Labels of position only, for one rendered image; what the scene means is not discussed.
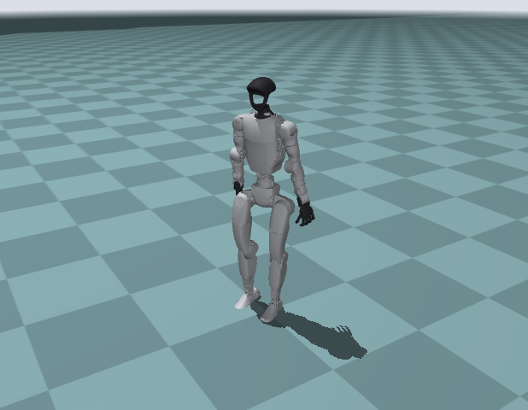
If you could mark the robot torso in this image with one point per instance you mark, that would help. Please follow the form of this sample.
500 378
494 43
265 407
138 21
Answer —
265 153

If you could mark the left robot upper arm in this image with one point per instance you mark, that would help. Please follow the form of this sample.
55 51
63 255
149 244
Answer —
287 130

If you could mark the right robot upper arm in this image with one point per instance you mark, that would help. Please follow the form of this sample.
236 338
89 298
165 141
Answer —
237 153

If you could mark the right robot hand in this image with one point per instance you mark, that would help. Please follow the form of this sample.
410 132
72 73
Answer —
237 187

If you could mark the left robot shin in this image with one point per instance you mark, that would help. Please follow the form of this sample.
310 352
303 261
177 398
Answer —
277 277

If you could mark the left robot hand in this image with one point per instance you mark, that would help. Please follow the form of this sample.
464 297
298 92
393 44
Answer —
305 213

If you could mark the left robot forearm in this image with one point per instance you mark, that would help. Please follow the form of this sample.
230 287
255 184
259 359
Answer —
297 178

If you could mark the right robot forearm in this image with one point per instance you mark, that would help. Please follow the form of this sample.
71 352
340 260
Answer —
237 171

